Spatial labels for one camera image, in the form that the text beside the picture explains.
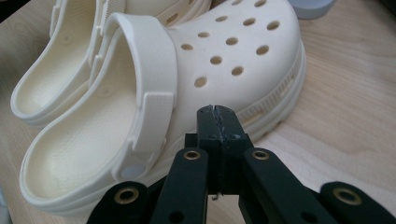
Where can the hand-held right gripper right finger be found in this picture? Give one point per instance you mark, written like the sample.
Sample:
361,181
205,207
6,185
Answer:
232,133

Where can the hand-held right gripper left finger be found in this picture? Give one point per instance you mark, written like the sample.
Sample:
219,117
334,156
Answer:
210,130

